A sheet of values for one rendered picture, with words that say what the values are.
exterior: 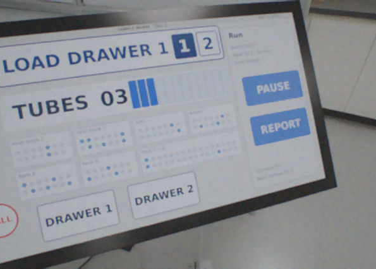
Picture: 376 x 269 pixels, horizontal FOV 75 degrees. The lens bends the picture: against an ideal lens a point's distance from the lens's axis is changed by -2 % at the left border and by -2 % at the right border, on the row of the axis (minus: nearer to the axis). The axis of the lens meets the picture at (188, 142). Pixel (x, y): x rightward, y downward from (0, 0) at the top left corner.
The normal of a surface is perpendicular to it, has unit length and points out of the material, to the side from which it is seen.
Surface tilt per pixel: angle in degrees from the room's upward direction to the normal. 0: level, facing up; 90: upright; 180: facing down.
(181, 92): 50
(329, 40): 90
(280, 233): 0
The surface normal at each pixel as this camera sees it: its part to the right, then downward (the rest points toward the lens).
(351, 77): -0.44, 0.56
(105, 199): 0.22, -0.04
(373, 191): 0.00, -0.78
